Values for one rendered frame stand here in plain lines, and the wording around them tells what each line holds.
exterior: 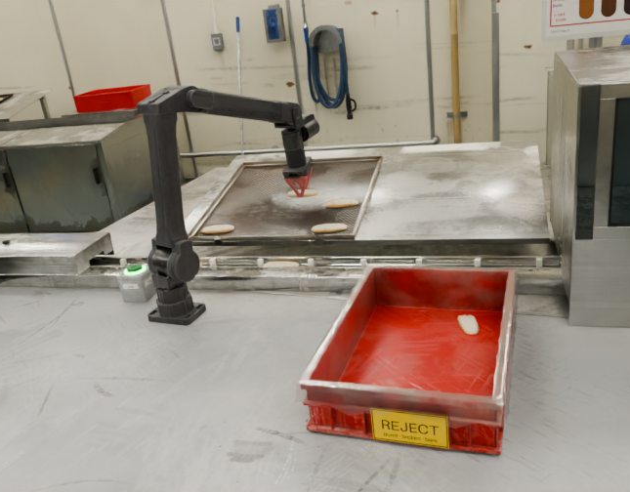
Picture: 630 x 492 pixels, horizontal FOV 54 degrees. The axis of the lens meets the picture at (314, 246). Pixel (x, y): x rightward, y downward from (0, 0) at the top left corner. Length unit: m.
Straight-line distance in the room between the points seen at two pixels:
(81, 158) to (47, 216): 0.56
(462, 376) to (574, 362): 0.21
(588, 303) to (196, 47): 4.75
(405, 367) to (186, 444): 0.43
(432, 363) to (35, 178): 3.81
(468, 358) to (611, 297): 0.31
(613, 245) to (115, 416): 0.99
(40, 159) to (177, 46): 1.77
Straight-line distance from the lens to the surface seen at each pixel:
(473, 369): 1.21
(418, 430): 1.01
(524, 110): 4.90
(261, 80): 5.49
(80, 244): 1.90
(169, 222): 1.46
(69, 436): 1.24
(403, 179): 1.95
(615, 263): 1.32
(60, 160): 4.52
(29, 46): 6.58
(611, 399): 1.17
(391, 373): 1.20
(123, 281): 1.66
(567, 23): 2.26
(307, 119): 1.82
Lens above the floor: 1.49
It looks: 22 degrees down
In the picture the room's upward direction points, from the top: 7 degrees counter-clockwise
